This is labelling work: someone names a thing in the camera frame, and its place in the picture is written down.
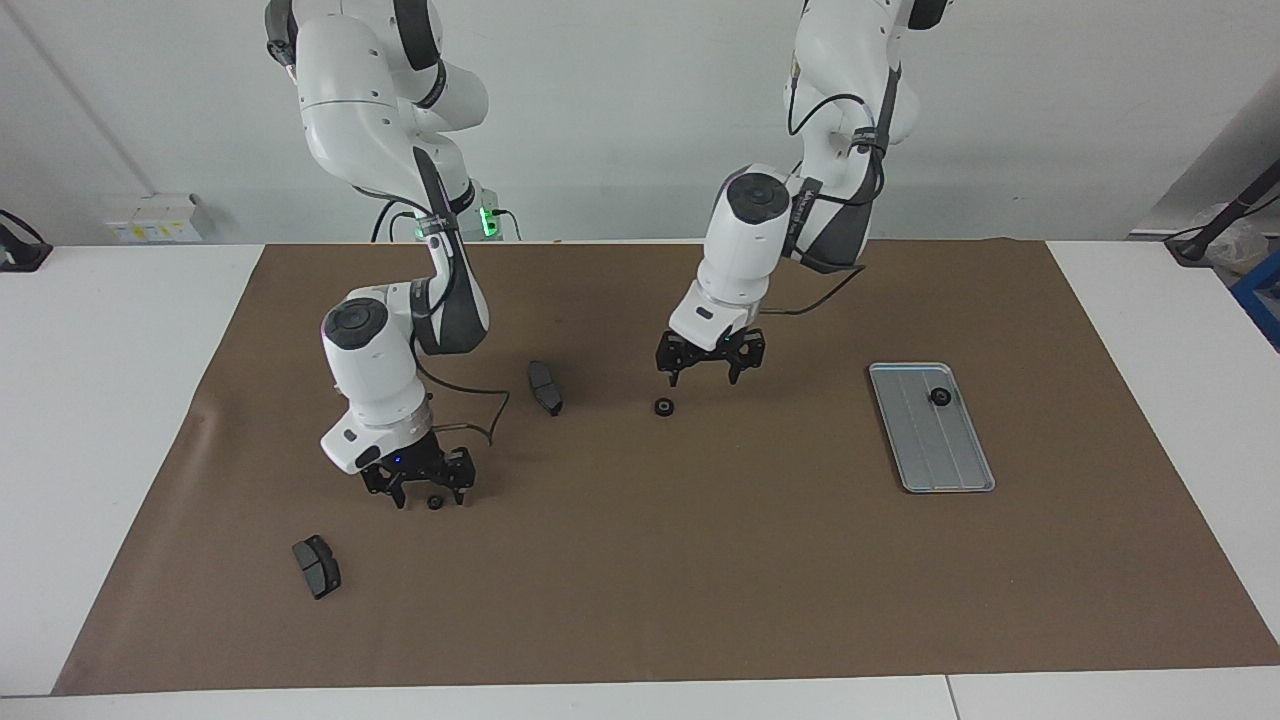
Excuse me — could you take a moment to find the clear plastic bag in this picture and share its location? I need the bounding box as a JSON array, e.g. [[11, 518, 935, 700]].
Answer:
[[1205, 205, 1266, 276]]

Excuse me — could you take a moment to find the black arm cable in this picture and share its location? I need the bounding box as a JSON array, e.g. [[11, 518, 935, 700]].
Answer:
[[760, 92, 886, 317], [410, 360, 511, 446]]

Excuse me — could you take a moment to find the black tripod leg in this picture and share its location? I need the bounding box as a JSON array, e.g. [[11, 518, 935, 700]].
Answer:
[[1165, 158, 1280, 266]]

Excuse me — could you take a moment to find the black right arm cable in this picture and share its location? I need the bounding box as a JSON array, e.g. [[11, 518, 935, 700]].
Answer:
[[410, 360, 511, 446]]

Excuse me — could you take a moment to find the dark grey brake pad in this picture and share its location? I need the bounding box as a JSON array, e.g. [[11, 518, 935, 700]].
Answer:
[[527, 360, 565, 418], [292, 535, 342, 601]]

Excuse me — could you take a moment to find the blue crate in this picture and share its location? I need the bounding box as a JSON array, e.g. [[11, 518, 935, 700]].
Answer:
[[1232, 250, 1280, 351]]

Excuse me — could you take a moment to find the brown table mat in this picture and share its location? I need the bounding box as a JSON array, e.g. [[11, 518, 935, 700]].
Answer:
[[52, 238, 1280, 696]]

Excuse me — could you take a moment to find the black clamp stand base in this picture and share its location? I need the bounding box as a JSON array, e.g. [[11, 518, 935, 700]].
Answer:
[[0, 208, 53, 273]]

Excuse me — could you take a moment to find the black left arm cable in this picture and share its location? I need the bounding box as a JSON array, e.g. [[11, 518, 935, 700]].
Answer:
[[760, 92, 886, 317]]

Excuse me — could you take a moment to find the black base power cable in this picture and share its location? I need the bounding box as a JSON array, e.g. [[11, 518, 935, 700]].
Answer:
[[372, 198, 421, 243]]

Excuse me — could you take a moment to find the silver metal tray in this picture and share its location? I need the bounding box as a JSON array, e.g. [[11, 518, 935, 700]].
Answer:
[[868, 362, 997, 495]]

